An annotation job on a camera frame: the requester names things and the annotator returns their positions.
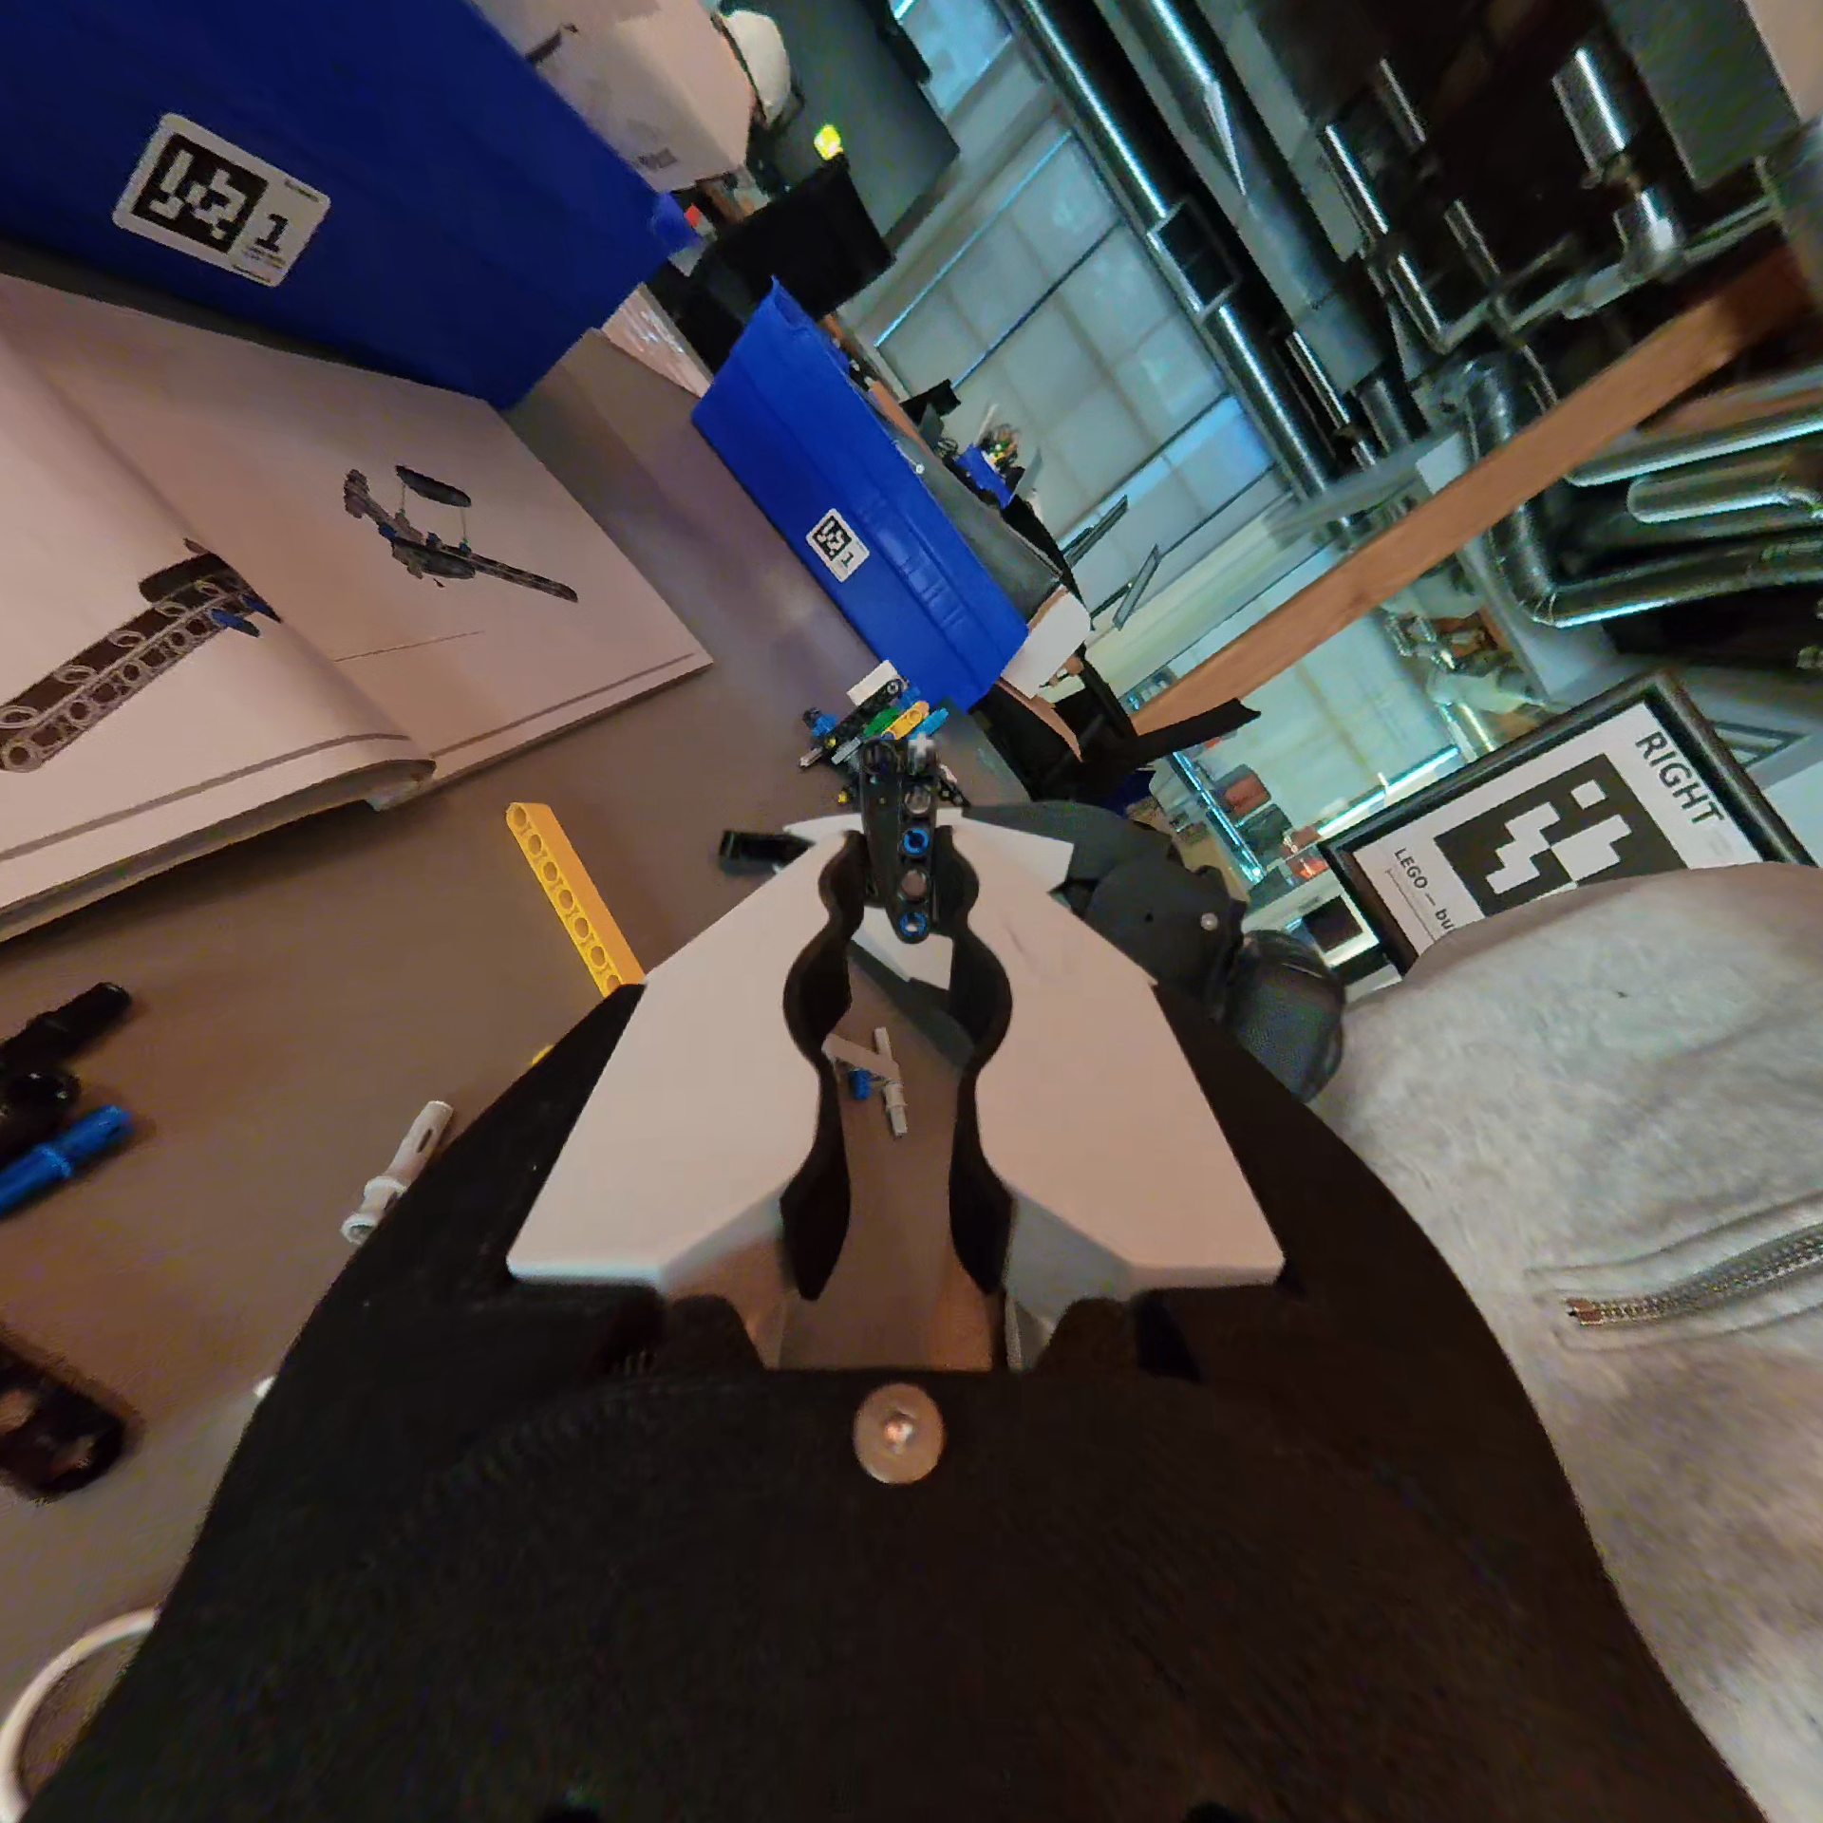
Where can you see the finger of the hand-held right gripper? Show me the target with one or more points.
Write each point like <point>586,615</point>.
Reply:
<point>920,986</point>
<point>1026,859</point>

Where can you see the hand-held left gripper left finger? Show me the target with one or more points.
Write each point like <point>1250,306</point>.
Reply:
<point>669,1111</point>

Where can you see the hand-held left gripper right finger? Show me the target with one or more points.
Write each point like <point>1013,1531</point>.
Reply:
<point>1112,1111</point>

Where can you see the black angled lego beam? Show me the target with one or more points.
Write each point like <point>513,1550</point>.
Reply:
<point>901,855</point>

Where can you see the multicolour lego assembly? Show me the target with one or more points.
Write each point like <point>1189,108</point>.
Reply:
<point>876,726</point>

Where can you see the person's right forearm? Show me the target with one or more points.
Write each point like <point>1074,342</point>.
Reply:
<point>1567,969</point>

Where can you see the grey and blue lego piece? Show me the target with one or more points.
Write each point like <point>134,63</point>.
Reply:
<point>855,1066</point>

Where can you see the small black lego piece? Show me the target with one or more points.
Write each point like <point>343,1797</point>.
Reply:
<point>753,851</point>

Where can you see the yellow lego beam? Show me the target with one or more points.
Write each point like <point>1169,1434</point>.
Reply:
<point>570,897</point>

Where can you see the lego instruction booklet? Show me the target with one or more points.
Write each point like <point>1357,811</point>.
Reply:
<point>356,627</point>

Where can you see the blue lego axle pin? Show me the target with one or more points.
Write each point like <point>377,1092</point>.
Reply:
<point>65,1157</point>

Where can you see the black lego connector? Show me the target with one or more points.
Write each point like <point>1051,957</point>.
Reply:
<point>58,1033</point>

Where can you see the brown cardboard box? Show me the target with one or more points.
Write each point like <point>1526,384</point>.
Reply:
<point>1062,669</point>

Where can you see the small blue storage bin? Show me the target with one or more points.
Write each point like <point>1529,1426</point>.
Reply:
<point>884,513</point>

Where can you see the wooden ceiling beam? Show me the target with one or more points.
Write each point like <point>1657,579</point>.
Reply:
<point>1495,484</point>

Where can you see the person's grey zip sweatshirt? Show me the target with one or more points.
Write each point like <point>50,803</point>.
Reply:
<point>1653,1453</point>

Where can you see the black screen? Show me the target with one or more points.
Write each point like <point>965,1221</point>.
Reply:
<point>806,241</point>

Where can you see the group of metal ceiling pipes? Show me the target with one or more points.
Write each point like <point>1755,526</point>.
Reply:
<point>1425,213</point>

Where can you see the white helmet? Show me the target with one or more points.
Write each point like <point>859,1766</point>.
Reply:
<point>760,65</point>

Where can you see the white cardboard box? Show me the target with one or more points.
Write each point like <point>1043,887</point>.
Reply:
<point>627,86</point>

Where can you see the large blue storage bin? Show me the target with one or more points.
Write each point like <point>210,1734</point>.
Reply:
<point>428,171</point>

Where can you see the black lego frame piece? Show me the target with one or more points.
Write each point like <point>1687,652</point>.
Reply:
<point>58,1424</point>

